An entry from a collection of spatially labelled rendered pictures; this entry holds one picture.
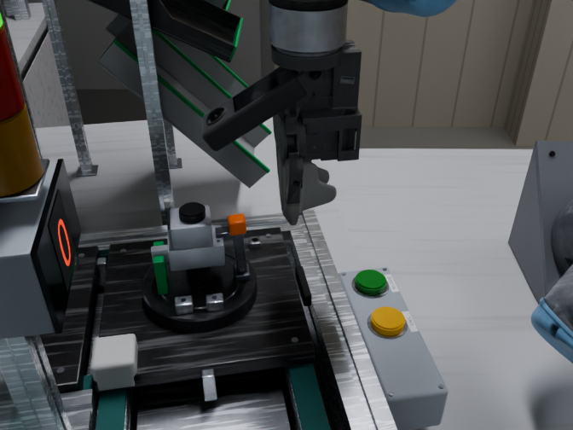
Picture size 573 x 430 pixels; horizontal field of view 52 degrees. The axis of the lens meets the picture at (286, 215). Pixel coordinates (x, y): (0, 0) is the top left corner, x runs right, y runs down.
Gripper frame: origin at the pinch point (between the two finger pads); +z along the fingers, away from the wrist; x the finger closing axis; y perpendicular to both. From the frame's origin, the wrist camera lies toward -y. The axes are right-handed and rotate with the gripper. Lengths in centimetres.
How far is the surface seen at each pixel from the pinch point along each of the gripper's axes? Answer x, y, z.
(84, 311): -1.2, -24.7, 10.3
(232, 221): -0.5, -6.4, -0.2
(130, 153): 59, -24, 21
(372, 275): -0.8, 11.0, 10.2
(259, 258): 5.4, -2.7, 10.4
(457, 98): 222, 133, 90
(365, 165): 45, 24, 21
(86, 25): 251, -58, 49
